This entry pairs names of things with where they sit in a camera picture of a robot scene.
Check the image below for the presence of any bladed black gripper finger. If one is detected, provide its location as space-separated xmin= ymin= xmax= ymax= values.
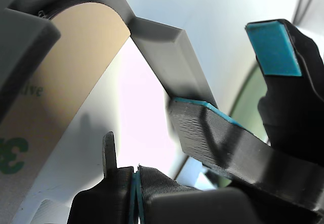
xmin=67 ymin=131 xmax=139 ymax=224

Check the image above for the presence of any ribbed black gripper finger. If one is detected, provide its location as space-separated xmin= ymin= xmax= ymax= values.
xmin=135 ymin=164 xmax=259 ymax=224

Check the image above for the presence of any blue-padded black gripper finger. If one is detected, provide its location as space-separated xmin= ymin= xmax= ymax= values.
xmin=168 ymin=96 xmax=324 ymax=219
xmin=244 ymin=18 xmax=324 ymax=165

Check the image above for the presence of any tan protective film green print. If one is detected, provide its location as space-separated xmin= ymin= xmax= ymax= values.
xmin=0 ymin=2 xmax=132 ymax=224

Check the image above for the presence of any green rounded mat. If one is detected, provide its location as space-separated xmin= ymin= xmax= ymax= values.
xmin=229 ymin=64 xmax=269 ymax=144

